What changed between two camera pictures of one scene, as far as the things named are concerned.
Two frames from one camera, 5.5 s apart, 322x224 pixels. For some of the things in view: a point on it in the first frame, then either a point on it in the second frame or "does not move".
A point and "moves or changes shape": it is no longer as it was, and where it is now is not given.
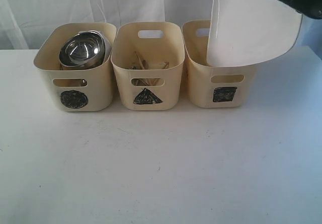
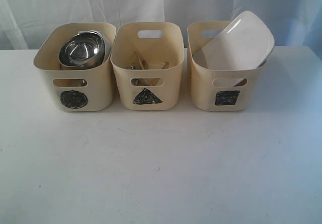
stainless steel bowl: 83,51 does not move
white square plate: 247,26 moves or changes shape
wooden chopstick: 139,59 does not move
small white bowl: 107,44 does not move
